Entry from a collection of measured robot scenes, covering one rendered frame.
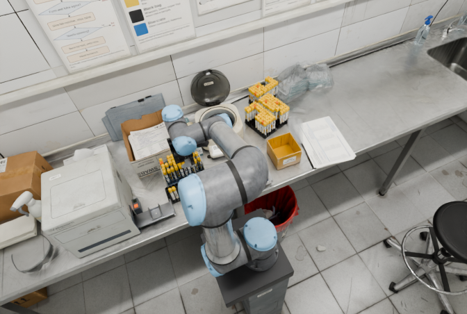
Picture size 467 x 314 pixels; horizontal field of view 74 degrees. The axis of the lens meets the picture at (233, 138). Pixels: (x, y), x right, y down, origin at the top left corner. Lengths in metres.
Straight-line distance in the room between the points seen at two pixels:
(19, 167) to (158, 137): 0.65
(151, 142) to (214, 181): 1.02
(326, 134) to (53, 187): 1.31
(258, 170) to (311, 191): 1.83
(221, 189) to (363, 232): 1.87
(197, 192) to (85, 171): 0.77
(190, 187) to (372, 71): 1.72
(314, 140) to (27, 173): 1.41
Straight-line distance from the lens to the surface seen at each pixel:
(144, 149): 1.69
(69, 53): 1.56
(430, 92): 2.19
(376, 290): 2.37
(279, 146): 1.66
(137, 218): 1.51
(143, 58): 1.57
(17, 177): 1.74
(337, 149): 1.69
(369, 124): 1.87
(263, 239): 1.10
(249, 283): 1.30
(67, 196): 1.37
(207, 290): 2.27
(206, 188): 0.71
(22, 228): 1.76
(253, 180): 0.73
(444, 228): 1.91
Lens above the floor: 2.19
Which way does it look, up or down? 50 degrees down
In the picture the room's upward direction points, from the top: 6 degrees counter-clockwise
